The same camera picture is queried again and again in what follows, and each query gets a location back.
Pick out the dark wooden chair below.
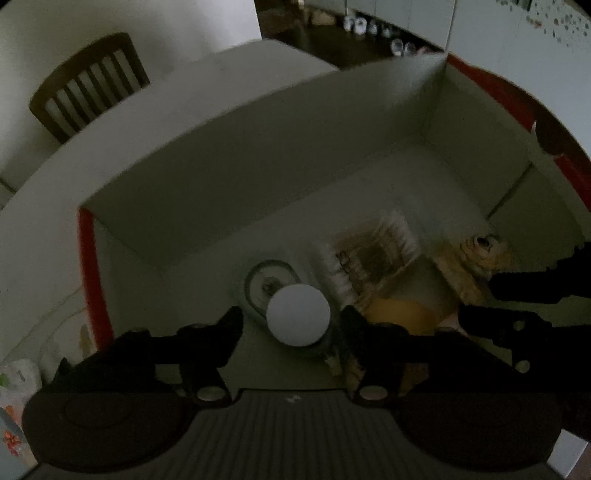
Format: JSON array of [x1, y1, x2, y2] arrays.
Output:
[[29, 32, 150, 144]]

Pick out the red white cardboard box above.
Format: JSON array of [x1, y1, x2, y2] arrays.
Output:
[[87, 55, 590, 335]]

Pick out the cotton swab bag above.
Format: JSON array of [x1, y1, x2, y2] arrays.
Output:
[[314, 209, 421, 312]]

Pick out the white round disc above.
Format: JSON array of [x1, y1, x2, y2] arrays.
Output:
[[266, 284, 332, 347]]

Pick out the yellow spotted plush toy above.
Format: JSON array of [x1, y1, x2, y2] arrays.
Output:
[[363, 298, 460, 335]]

